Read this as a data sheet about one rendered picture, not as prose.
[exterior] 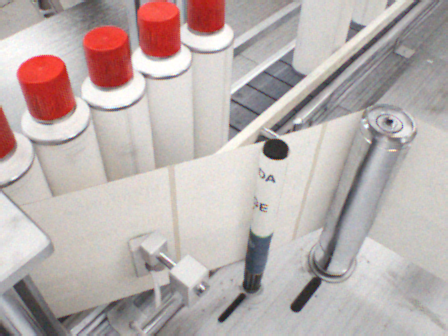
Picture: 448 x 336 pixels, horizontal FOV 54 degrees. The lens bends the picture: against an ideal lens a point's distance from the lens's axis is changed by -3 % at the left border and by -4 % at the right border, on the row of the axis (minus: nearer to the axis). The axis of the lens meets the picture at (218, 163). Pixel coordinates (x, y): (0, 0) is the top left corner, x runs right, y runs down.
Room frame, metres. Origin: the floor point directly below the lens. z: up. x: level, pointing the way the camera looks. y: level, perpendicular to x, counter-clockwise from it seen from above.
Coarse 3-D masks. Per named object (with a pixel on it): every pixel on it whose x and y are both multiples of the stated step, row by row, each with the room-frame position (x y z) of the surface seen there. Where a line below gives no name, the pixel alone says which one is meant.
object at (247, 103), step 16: (416, 0) 0.75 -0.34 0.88; (400, 16) 0.69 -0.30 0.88; (352, 32) 0.63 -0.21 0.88; (384, 32) 0.64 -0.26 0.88; (272, 64) 0.54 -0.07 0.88; (288, 64) 0.54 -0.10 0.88; (256, 80) 0.50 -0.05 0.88; (272, 80) 0.50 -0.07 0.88; (288, 80) 0.50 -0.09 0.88; (240, 96) 0.46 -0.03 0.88; (256, 96) 0.46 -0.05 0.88; (272, 96) 0.47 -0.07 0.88; (240, 112) 0.43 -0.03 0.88; (256, 112) 0.43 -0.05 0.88; (288, 112) 0.44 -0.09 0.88; (240, 128) 0.40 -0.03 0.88; (272, 128) 0.40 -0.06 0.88; (64, 320) 0.16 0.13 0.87
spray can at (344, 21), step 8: (344, 0) 0.55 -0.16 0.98; (352, 0) 0.56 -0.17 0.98; (344, 8) 0.55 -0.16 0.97; (352, 8) 0.56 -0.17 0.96; (344, 16) 0.55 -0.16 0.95; (344, 24) 0.55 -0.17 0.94; (336, 32) 0.55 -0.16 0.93; (344, 32) 0.56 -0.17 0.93; (336, 40) 0.55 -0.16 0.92; (344, 40) 0.56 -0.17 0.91; (336, 48) 0.55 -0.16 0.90
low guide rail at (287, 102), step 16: (400, 0) 0.68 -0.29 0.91; (384, 16) 0.63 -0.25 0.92; (368, 32) 0.58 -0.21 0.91; (352, 48) 0.54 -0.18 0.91; (336, 64) 0.51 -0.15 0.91; (304, 80) 0.46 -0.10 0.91; (320, 80) 0.47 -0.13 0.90; (288, 96) 0.43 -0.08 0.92; (304, 96) 0.45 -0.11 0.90; (272, 112) 0.40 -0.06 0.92; (256, 128) 0.37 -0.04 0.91; (240, 144) 0.34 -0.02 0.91
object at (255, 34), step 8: (296, 0) 0.57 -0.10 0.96; (288, 8) 0.55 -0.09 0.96; (296, 8) 0.56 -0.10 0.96; (272, 16) 0.53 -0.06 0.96; (280, 16) 0.53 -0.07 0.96; (288, 16) 0.54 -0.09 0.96; (264, 24) 0.51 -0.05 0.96; (272, 24) 0.51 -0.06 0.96; (280, 24) 0.53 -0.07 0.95; (248, 32) 0.49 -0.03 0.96; (256, 32) 0.49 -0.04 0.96; (264, 32) 0.50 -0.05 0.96; (240, 40) 0.47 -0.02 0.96; (248, 40) 0.47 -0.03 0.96; (256, 40) 0.49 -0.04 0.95; (240, 48) 0.46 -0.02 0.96
